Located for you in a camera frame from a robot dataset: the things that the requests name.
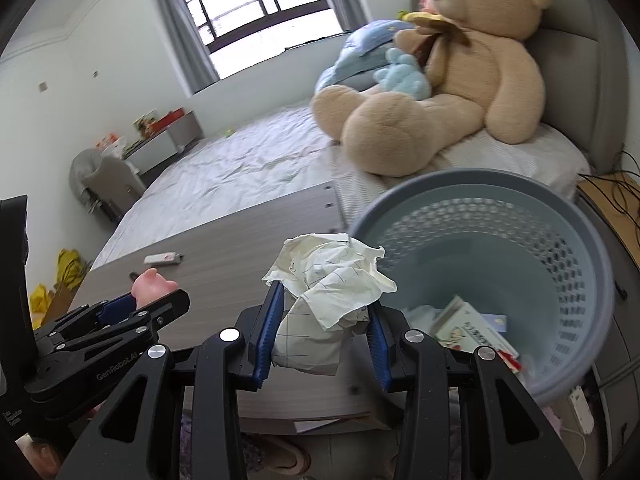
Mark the cardboard box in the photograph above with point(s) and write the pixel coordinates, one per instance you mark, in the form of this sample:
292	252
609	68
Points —
57	302

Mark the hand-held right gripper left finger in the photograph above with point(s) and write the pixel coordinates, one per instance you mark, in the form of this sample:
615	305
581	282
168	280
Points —
265	340

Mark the bed with grey sheet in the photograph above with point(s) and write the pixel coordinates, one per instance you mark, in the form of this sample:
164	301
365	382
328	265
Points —
240	170

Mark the white power strip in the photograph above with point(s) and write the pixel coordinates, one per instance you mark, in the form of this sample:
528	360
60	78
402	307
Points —
582	410

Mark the grey chair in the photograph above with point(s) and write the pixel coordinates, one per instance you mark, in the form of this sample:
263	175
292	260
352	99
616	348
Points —
107	182

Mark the small pink object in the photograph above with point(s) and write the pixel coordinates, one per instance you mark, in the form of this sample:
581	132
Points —
150	284

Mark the light blue plush toy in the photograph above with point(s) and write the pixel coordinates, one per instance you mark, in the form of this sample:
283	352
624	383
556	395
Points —
405	77

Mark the yellow bag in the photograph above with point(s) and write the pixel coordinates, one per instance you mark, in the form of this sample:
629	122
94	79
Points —
72	267
39	305

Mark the grey nightstand with wooden top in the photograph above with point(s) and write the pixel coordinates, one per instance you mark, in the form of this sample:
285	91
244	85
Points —
612	210

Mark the white plastic bag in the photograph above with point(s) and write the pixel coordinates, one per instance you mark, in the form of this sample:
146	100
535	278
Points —
110	142

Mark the large beige teddy bear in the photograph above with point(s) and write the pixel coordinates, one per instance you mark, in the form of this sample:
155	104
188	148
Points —
475	85

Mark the person's left hand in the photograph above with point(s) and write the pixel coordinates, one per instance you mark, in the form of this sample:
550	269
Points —
42	462

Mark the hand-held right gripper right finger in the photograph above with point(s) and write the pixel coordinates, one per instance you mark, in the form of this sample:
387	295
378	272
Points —
380	355

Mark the pink slipper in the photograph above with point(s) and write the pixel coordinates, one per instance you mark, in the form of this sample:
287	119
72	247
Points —
280	455

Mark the small white tube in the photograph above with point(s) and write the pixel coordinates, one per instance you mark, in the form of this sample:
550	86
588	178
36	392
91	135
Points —
162	258

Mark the grey cabinet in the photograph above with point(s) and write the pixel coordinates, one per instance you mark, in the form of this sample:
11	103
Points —
160	147

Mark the grey plastic wastebasket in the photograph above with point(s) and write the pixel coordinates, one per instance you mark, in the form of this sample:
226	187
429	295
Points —
500	240

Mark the grey padded headboard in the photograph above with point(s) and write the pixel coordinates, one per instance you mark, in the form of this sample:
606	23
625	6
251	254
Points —
575	60

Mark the colourful picture box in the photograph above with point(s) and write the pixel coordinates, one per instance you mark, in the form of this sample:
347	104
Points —
146	124

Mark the green white carton box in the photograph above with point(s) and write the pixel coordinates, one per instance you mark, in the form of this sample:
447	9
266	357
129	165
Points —
465	330

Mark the red box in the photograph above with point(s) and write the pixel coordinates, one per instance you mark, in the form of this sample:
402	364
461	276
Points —
170	117

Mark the light blue printed pillow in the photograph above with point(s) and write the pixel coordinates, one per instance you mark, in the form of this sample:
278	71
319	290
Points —
375	35

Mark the white paper sheet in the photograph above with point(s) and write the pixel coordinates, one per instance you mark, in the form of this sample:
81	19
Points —
315	425

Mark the yellow plush toy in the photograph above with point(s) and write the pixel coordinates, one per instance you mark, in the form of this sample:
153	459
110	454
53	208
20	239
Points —
420	17

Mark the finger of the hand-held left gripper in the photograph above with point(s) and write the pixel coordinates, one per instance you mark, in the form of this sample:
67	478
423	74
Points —
165	305
115	305

